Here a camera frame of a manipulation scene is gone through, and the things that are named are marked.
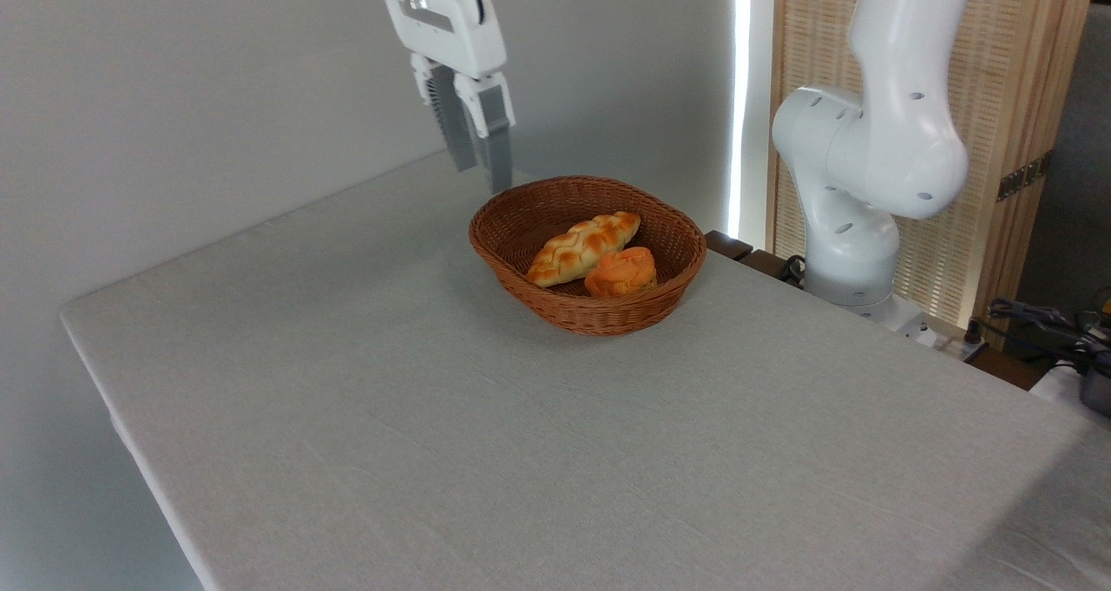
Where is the dark wooden stand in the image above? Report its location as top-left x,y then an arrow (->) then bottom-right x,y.
704,230 -> 806,290

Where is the wooden slatted folding screen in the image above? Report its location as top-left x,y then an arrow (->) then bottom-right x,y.
767,0 -> 1100,333

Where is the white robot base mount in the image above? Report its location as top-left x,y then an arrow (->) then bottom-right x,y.
846,294 -> 947,351

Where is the brown wicker basket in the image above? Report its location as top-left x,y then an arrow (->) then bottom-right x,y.
469,175 -> 708,338

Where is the dark metal screen hinge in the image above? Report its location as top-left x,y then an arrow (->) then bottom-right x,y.
996,150 -> 1054,203

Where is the long braided bread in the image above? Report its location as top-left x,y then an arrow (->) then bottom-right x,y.
526,211 -> 642,289

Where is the light grey tablecloth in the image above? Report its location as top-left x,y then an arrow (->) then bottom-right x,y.
59,150 -> 1111,591

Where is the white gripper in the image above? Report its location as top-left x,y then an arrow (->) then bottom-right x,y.
381,0 -> 517,195

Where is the black cable bundle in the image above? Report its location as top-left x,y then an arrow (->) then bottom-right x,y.
965,298 -> 1111,377

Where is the round orange bread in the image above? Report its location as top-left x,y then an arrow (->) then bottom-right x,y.
584,246 -> 659,299

